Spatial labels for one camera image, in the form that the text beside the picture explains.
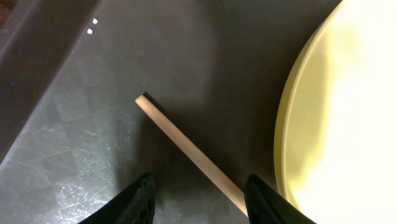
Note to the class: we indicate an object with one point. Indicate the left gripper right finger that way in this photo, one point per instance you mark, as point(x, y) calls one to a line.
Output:
point(266, 206)

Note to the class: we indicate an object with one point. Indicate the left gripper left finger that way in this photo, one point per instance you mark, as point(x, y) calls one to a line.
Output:
point(134, 205)

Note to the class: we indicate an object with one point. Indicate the wooden chopstick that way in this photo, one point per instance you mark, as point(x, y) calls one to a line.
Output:
point(227, 186)

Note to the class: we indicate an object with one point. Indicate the yellow plate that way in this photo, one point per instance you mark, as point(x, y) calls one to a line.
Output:
point(335, 144)

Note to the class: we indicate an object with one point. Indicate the dark brown serving tray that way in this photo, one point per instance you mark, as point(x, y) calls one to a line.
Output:
point(72, 136)

